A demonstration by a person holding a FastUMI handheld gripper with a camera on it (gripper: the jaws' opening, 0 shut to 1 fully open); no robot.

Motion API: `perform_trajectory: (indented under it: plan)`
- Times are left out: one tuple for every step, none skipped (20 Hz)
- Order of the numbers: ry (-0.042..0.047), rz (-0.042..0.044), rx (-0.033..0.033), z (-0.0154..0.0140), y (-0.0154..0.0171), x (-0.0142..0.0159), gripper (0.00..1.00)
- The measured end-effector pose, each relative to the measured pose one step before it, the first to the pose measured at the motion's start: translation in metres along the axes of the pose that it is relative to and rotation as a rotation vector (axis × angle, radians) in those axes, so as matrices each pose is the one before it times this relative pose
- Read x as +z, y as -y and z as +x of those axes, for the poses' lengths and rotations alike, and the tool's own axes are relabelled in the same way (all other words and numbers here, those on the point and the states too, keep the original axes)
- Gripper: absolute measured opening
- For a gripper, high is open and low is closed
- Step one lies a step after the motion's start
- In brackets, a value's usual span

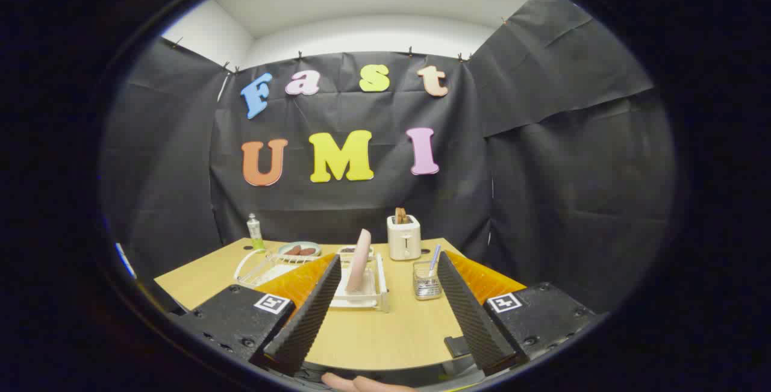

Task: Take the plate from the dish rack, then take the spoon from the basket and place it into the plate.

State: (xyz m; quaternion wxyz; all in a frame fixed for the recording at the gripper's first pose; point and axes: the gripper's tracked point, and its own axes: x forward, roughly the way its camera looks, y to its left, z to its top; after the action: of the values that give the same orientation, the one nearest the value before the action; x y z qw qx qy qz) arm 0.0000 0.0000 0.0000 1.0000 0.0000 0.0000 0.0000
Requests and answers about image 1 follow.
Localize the white wire dish rack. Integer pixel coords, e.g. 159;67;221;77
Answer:
234;246;390;313

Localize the pink plate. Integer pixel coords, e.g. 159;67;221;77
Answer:
345;229;372;294

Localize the metal wire basket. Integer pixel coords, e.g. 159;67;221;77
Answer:
413;261;443;301

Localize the cream toaster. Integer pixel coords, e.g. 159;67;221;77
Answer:
387;215;422;261

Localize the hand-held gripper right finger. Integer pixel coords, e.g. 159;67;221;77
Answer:
437;250;598;377

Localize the white wall poster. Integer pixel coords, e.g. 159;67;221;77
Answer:
114;241;138;279

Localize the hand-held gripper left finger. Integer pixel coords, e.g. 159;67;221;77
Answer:
172;252;343;376

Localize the clear bottle with green liquid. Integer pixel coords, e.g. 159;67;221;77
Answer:
247;213;266;253

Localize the small pale green plate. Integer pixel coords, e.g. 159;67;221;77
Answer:
278;241;322;258

